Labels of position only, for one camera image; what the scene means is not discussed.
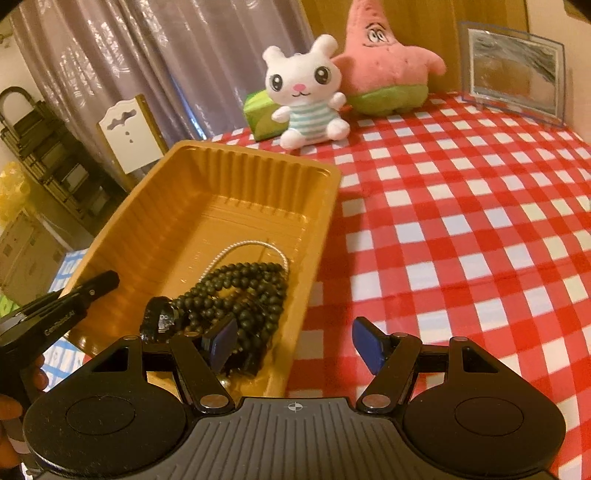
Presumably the dark wooden bead necklace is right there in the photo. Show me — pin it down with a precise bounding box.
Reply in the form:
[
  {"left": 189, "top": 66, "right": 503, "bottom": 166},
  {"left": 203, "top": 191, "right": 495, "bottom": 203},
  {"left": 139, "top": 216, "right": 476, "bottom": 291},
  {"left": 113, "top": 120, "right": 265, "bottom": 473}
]
[{"left": 172, "top": 261, "right": 290, "bottom": 375}]

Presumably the blue checkered cloth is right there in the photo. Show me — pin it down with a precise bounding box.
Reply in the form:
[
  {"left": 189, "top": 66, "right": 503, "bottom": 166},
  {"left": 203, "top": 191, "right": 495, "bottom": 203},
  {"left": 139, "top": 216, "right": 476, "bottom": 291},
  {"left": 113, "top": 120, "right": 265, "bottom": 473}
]
[{"left": 42, "top": 249, "right": 87, "bottom": 391}]

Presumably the grey patterned curtain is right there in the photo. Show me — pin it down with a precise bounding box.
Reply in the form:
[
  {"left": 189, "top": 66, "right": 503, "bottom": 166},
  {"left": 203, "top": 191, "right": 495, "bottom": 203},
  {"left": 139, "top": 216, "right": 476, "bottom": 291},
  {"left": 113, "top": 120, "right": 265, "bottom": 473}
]
[{"left": 1, "top": 1, "right": 312, "bottom": 181}]

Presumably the yellow plastic tray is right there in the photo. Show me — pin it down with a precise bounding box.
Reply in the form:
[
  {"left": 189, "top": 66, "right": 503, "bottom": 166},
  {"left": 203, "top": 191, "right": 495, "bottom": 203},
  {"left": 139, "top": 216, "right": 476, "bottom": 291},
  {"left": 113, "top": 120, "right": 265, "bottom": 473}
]
[{"left": 67, "top": 141, "right": 341, "bottom": 397}]

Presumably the white bunny plush toy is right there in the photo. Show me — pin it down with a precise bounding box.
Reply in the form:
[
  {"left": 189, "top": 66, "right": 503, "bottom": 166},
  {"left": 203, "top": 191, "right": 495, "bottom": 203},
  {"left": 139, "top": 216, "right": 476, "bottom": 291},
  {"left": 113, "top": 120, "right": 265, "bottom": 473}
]
[{"left": 263, "top": 34, "right": 351, "bottom": 151}]

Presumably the red checkered tablecloth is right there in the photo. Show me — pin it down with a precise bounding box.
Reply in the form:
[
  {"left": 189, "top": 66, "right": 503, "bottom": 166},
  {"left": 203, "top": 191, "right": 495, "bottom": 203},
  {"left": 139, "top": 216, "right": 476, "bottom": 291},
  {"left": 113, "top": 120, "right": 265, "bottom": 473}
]
[{"left": 82, "top": 91, "right": 591, "bottom": 480}]

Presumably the cardboard box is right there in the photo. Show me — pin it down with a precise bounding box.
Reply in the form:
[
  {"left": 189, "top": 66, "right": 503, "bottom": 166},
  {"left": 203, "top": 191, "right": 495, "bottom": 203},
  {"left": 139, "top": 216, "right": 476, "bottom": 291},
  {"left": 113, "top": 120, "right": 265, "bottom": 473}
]
[{"left": 1, "top": 211, "right": 66, "bottom": 305}]

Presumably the white wooden chair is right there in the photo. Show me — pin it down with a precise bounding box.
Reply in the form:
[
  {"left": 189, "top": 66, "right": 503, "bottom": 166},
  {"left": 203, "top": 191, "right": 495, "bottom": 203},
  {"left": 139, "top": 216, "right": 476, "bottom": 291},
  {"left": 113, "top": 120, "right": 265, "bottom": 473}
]
[{"left": 96, "top": 94, "right": 169, "bottom": 192}]

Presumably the white pearl necklace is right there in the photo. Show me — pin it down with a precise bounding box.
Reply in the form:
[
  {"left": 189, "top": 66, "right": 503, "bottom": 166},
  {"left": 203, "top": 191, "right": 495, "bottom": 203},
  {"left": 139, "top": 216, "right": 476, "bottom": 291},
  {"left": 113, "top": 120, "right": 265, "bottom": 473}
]
[{"left": 197, "top": 239, "right": 292, "bottom": 283}]

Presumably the person left hand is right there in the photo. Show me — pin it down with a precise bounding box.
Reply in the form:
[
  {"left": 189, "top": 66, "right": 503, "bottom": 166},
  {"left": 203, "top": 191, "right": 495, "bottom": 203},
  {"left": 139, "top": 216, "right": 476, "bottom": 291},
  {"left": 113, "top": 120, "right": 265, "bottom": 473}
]
[{"left": 0, "top": 355, "right": 49, "bottom": 470}]

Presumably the pink starfish plush toy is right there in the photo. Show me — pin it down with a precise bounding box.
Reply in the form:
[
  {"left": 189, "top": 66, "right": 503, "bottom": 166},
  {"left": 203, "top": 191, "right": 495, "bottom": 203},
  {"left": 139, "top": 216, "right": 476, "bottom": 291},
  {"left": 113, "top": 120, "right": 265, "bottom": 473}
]
[{"left": 334, "top": 1, "right": 447, "bottom": 117}]

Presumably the dark shelf rack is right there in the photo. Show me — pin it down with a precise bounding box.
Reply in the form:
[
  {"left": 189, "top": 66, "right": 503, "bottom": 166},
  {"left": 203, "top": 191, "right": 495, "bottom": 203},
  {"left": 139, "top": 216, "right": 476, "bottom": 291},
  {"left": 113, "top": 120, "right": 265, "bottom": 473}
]
[{"left": 1, "top": 86, "right": 126, "bottom": 235}]

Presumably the glass picture frame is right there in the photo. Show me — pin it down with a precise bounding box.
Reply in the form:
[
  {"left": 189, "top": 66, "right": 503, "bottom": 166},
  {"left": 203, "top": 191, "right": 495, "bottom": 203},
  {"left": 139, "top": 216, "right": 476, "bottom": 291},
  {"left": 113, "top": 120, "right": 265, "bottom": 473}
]
[{"left": 459, "top": 21, "right": 566, "bottom": 127}]

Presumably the green tissue pack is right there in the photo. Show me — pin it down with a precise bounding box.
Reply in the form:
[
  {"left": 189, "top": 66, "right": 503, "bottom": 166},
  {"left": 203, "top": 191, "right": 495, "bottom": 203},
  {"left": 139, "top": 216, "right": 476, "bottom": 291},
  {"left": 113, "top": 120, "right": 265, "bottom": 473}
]
[{"left": 243, "top": 90, "right": 288, "bottom": 142}]

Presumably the yellow plastic bag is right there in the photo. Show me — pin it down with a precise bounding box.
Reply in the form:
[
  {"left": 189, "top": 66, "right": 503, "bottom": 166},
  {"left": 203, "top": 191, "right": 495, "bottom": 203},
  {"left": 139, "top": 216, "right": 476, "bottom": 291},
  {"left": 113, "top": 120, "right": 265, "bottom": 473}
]
[{"left": 0, "top": 161, "right": 31, "bottom": 226}]

